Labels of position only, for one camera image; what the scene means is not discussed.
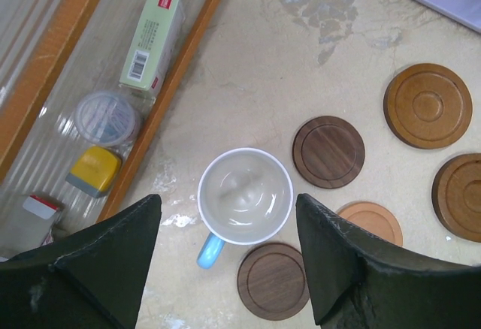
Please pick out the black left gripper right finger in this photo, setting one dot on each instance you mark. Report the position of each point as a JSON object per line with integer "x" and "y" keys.
{"x": 358, "y": 280}

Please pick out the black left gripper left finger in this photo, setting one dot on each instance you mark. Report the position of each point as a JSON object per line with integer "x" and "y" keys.
{"x": 94, "y": 278}

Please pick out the light wooden coaster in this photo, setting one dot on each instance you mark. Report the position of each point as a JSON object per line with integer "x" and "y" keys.
{"x": 374, "y": 218}

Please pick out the dark walnut coaster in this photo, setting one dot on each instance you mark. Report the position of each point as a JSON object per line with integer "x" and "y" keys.
{"x": 271, "y": 281}
{"x": 328, "y": 152}

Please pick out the ringed brown coaster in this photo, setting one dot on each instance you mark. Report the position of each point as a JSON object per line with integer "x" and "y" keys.
{"x": 455, "y": 196}
{"x": 428, "y": 106}

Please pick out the large light blue mug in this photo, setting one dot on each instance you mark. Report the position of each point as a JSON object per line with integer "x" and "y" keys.
{"x": 245, "y": 197}

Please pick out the open grey staple box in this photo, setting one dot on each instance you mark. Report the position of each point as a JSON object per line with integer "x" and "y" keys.
{"x": 28, "y": 225}

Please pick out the yellow grey stamp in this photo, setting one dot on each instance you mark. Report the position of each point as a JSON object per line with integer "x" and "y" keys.
{"x": 94, "y": 172}

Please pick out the clear paperclip tub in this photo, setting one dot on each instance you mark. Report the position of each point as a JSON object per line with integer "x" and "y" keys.
{"x": 107, "y": 119}

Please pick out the orange wooden three-tier shelf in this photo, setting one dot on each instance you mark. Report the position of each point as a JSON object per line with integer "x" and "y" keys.
{"x": 54, "y": 144}

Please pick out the green staples box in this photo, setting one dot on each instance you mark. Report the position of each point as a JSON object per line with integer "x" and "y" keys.
{"x": 152, "y": 46}

